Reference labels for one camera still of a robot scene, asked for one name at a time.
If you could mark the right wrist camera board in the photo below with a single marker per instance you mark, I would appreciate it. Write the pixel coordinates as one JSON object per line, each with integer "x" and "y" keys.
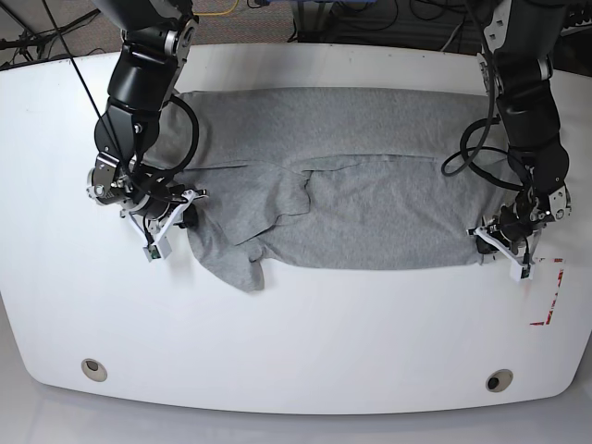
{"x": 151, "y": 252}

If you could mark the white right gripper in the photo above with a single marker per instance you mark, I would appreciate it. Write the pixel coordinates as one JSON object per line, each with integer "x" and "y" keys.
{"x": 153, "y": 219}

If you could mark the table cable grommet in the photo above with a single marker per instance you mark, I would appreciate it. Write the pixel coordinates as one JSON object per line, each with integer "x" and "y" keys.
{"x": 499, "y": 380}
{"x": 94, "y": 370}

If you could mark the right table cable grommet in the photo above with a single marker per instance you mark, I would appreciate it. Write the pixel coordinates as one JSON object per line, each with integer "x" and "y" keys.
{"x": 499, "y": 380}

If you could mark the left table cable grommet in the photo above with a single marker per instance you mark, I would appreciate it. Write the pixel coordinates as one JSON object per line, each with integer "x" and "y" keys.
{"x": 94, "y": 370}

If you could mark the black tripod stand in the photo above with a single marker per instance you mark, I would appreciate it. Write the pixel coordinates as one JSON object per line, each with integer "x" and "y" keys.
{"x": 37, "y": 31}

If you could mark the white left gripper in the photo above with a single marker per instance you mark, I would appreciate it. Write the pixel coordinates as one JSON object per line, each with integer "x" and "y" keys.
{"x": 489, "y": 241}

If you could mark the red tape rectangle marking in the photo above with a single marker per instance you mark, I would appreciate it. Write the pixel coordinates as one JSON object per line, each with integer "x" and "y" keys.
{"x": 543, "y": 290}

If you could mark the grey T-shirt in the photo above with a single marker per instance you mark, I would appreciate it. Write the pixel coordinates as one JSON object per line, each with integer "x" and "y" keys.
{"x": 338, "y": 178}

